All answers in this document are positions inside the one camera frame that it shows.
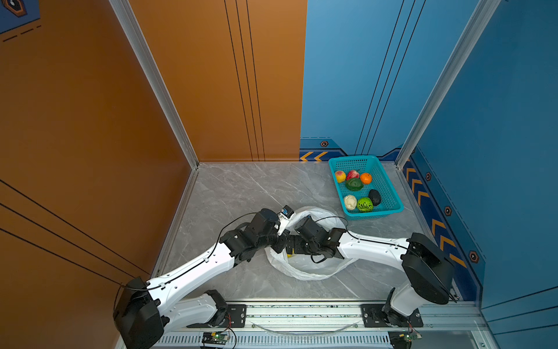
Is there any white plastic bag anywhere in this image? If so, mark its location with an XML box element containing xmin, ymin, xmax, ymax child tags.
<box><xmin>265</xmin><ymin>206</ymin><xmax>357</xmax><ymax>282</ymax></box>

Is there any beige pear fruit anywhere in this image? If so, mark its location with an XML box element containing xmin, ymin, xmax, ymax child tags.
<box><xmin>343</xmin><ymin>195</ymin><xmax>357</xmax><ymax>211</ymax></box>

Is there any light green bumpy fruit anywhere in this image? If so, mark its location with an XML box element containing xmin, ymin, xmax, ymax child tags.
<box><xmin>356</xmin><ymin>197</ymin><xmax>374</xmax><ymax>213</ymax></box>

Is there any green mango fruit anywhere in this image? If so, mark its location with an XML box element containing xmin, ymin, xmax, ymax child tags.
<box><xmin>344</xmin><ymin>177</ymin><xmax>365</xmax><ymax>192</ymax></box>

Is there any dark avocado fruit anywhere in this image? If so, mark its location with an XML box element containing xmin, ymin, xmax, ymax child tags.
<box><xmin>368</xmin><ymin>189</ymin><xmax>382</xmax><ymax>206</ymax></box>

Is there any yellow orange bumpy fruit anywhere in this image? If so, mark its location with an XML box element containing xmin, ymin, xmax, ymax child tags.
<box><xmin>334</xmin><ymin>171</ymin><xmax>347</xmax><ymax>183</ymax></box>

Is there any pink peach fruit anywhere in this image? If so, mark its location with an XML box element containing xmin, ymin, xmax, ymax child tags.
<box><xmin>346</xmin><ymin>170</ymin><xmax>360</xmax><ymax>180</ymax></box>

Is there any orange tangerine fruit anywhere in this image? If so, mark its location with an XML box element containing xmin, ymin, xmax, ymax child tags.
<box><xmin>360</xmin><ymin>173</ymin><xmax>373</xmax><ymax>186</ymax></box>

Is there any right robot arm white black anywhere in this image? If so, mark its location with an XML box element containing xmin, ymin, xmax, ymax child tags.
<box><xmin>286</xmin><ymin>228</ymin><xmax>455</xmax><ymax>326</ymax></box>

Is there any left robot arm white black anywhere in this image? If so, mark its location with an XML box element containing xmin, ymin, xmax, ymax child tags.
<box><xmin>113</xmin><ymin>206</ymin><xmax>294</xmax><ymax>348</ymax></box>

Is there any teal plastic basket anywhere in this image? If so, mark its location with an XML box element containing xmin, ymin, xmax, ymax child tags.
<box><xmin>328</xmin><ymin>156</ymin><xmax>403</xmax><ymax>220</ymax></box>

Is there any green circuit board left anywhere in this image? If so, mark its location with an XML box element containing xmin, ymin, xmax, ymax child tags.
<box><xmin>201</xmin><ymin>332</ymin><xmax>230</xmax><ymax>348</ymax></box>

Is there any circuit board right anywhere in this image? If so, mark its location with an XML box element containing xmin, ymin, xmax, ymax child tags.
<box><xmin>398</xmin><ymin>332</ymin><xmax>423</xmax><ymax>348</ymax></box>

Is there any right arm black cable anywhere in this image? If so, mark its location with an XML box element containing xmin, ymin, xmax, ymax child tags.
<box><xmin>310</xmin><ymin>215</ymin><xmax>459</xmax><ymax>304</ymax></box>

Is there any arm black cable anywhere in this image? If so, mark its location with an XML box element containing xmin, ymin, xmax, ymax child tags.
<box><xmin>310</xmin><ymin>215</ymin><xmax>459</xmax><ymax>304</ymax></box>
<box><xmin>117</xmin><ymin>211</ymin><xmax>258</xmax><ymax>302</ymax></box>

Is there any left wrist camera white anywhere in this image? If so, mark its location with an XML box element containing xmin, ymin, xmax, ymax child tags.
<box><xmin>278</xmin><ymin>205</ymin><xmax>295</xmax><ymax>236</ymax></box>

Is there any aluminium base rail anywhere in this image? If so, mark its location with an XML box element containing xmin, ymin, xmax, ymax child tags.
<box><xmin>154</xmin><ymin>300</ymin><xmax>498</xmax><ymax>348</ymax></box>

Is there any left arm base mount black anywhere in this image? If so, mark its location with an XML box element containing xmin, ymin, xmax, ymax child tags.
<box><xmin>207</xmin><ymin>304</ymin><xmax>247</xmax><ymax>329</ymax></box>

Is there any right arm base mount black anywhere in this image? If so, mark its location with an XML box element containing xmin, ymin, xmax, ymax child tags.
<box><xmin>360</xmin><ymin>303</ymin><xmax>424</xmax><ymax>328</ymax></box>

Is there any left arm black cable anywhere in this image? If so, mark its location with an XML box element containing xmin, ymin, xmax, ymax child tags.
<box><xmin>117</xmin><ymin>211</ymin><xmax>258</xmax><ymax>302</ymax></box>

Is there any aluminium corner post right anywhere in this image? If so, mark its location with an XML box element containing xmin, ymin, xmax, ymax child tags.
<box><xmin>395</xmin><ymin>0</ymin><xmax>501</xmax><ymax>170</ymax></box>

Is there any aluminium corner post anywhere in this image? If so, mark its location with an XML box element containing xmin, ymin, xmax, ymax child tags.
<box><xmin>395</xmin><ymin>0</ymin><xmax>501</xmax><ymax>170</ymax></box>
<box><xmin>108</xmin><ymin>0</ymin><xmax>200</xmax><ymax>169</ymax></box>

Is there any aluminium corner post left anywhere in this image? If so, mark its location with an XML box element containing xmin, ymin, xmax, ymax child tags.
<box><xmin>108</xmin><ymin>0</ymin><xmax>200</xmax><ymax>169</ymax></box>

